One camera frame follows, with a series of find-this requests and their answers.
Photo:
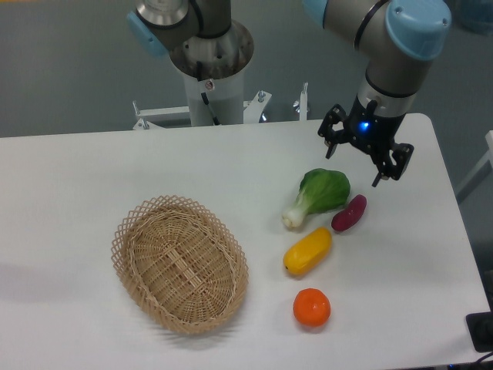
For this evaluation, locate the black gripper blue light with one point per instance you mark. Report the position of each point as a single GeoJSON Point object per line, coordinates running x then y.
{"type": "Point", "coordinates": [371, 134]}

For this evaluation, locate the yellow mango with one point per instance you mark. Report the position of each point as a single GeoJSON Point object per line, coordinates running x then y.
{"type": "Point", "coordinates": [308, 252]}

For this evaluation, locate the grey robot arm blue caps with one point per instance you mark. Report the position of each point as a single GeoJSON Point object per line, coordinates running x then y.
{"type": "Point", "coordinates": [211, 50]}

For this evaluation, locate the green bok choy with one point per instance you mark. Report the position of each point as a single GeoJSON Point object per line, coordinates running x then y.
{"type": "Point", "coordinates": [320, 191]}

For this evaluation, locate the purple sweet potato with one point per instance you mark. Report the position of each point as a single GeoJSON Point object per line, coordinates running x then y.
{"type": "Point", "coordinates": [348, 217]}

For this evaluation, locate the orange tangerine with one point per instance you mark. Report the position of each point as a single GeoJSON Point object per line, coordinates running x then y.
{"type": "Point", "coordinates": [311, 307]}

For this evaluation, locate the black device at table edge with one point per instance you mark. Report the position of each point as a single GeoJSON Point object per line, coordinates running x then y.
{"type": "Point", "coordinates": [480, 330]}

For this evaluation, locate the woven wicker basket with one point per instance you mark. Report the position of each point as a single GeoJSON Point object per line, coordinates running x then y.
{"type": "Point", "coordinates": [180, 264]}

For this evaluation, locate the white metal base frame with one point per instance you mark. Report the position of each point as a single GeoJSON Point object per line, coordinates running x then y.
{"type": "Point", "coordinates": [146, 119]}

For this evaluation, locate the white frame at right edge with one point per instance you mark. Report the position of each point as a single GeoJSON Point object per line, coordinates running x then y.
{"type": "Point", "coordinates": [476, 174]}

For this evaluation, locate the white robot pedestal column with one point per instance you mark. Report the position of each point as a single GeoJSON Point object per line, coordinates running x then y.
{"type": "Point", "coordinates": [214, 102]}

